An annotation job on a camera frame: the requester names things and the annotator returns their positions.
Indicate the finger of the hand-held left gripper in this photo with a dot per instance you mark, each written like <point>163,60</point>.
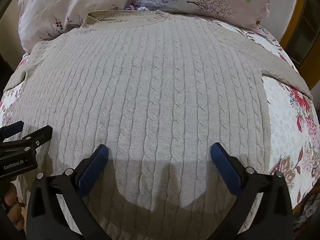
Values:
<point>27,141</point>
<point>13,128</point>

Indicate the person's left hand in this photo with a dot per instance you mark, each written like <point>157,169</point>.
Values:
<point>13,198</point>

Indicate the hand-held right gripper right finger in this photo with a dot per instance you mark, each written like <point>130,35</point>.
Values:
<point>227,170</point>

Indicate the white floral bed sheet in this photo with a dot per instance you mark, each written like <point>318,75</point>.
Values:
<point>282,130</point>

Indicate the wooden bed frame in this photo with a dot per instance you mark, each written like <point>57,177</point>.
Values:
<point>295,22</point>

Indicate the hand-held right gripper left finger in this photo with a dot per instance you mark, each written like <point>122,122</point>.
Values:
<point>93,170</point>

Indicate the pale pink lavender-print pillow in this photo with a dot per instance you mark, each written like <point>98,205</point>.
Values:
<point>75,0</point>

